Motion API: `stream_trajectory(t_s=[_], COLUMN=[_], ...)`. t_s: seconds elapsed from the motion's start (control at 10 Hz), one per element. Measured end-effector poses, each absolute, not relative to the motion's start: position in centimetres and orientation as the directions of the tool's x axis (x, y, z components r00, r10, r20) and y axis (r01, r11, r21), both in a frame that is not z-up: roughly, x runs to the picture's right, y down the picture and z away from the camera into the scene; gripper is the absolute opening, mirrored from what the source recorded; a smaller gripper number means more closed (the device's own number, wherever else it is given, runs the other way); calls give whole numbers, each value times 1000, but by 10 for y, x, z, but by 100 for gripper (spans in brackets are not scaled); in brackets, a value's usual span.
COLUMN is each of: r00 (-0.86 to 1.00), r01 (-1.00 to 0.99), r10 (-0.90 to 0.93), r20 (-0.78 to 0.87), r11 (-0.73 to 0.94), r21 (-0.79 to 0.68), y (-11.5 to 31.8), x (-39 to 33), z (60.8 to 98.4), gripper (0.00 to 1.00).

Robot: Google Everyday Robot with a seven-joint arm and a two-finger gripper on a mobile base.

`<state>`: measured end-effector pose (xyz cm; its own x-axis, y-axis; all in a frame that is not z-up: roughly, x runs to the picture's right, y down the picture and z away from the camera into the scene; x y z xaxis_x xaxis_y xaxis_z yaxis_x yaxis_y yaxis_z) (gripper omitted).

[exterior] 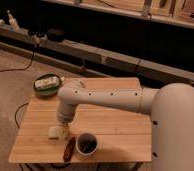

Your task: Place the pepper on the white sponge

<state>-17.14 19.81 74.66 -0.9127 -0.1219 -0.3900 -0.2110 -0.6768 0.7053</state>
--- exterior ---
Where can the white sponge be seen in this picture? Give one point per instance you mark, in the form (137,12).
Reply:
(58,132)

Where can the white box on plate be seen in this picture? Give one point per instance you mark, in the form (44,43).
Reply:
(47,82)

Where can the white cup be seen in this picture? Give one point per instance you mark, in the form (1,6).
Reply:
(86,144)

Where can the white bottle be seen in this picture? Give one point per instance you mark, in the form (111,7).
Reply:
(13,22)

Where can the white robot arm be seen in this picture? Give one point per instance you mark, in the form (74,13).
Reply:
(170,108)

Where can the black power adapter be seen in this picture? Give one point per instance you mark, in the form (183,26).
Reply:
(55,35)

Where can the green plate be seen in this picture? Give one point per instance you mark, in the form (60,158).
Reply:
(49,91)

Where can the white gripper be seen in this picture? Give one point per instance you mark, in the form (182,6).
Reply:
(64,126)

